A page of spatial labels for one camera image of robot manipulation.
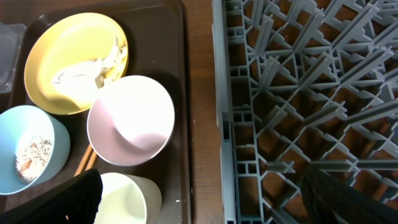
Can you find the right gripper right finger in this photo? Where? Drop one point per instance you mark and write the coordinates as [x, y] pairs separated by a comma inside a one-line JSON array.
[[325, 199]]

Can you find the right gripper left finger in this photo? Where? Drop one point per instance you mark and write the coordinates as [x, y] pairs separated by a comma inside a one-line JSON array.
[[74, 201]]

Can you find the pale green cup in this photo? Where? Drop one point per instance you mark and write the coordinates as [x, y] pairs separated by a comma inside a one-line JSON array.
[[128, 199]]

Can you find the rice food scraps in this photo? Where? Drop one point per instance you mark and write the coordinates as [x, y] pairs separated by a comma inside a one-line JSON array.
[[32, 156]]

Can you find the light blue bowl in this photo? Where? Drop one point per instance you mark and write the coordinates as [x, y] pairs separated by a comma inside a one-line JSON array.
[[18, 126]]

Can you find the pink bowl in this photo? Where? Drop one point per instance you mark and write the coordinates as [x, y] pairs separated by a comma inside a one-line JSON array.
[[131, 121]]

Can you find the white tissue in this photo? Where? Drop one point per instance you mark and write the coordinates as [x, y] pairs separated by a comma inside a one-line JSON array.
[[90, 74]]

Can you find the grey dishwasher rack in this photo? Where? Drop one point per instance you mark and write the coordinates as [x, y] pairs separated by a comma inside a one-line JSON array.
[[304, 83]]

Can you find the clear plastic waste bin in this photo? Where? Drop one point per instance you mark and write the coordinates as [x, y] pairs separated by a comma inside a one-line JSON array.
[[11, 42]]

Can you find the wooden chopstick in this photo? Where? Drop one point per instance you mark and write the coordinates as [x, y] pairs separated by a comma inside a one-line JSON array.
[[84, 160], [91, 161]]

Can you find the yellow plate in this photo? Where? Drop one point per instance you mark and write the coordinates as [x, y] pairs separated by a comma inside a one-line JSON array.
[[80, 37]]

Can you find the brown serving tray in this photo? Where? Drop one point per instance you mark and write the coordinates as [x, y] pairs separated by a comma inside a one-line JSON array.
[[155, 32]]

